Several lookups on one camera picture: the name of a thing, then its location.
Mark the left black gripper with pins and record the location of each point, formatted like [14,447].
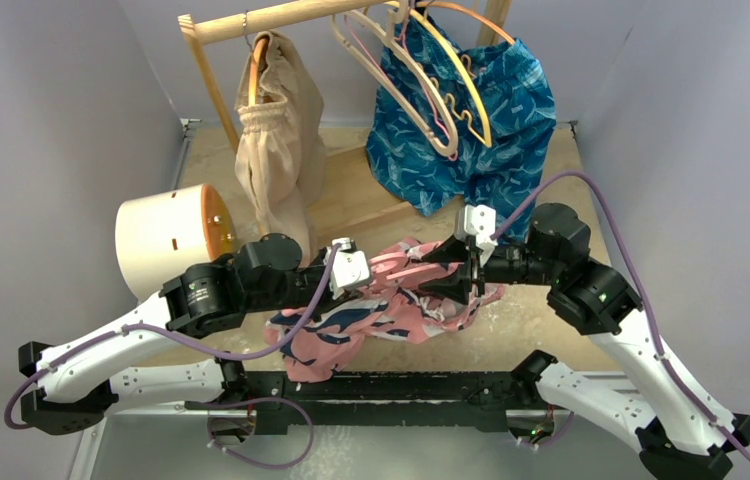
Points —
[329,302]

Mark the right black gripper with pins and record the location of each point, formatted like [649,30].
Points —
[472,270]

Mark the pink floral shorts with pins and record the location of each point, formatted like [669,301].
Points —
[397,312]

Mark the pink plastic hanger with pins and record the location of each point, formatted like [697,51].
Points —
[408,266]

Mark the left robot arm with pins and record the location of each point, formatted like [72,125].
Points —
[73,386]

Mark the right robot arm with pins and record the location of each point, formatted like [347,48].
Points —
[677,429]

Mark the blue shark print shorts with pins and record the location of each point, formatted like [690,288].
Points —
[521,111]

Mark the orange hanger with beige shorts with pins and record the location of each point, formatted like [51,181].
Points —
[254,73]

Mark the beige plastic hanger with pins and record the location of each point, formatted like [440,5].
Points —
[383,50]

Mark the orange hanger with blue shorts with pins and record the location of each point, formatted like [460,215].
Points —
[490,34]

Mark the white cylinder with orange lid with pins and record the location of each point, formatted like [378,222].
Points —
[158,237]

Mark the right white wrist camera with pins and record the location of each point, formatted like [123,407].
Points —
[477,224]

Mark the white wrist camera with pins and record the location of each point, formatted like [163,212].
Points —
[350,269]
[477,224]

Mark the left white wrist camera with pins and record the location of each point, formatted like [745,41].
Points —
[350,269]

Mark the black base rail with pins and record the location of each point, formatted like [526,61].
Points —
[273,403]

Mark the beige drawstring shorts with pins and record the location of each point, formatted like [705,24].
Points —
[280,160]

